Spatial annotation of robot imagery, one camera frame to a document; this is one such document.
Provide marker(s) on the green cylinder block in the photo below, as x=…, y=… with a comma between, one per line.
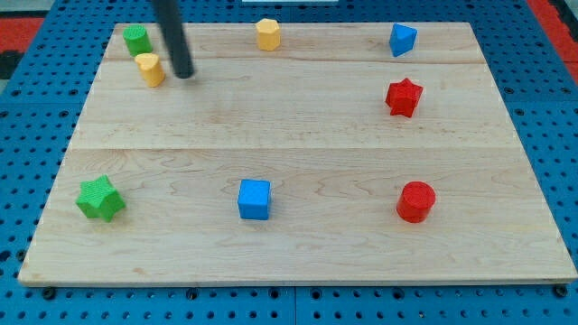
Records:
x=137, y=40

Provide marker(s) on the blue cube block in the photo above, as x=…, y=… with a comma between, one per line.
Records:
x=254, y=199

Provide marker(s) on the red cylinder block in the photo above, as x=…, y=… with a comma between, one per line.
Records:
x=415, y=201

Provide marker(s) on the blue triangle block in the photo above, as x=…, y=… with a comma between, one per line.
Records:
x=402, y=39

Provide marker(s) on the green star block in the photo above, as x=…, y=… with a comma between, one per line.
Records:
x=99, y=199

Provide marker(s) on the yellow hexagon block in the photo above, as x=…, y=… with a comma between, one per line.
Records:
x=268, y=34

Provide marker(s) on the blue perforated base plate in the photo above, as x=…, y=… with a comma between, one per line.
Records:
x=44, y=97

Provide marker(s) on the light wooden board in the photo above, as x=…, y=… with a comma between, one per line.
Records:
x=310, y=118

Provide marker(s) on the red star block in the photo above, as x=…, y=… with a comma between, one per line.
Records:
x=403, y=97

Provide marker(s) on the yellow heart block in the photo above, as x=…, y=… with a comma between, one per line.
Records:
x=151, y=69

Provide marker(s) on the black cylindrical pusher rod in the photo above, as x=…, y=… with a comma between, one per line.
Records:
x=169, y=19

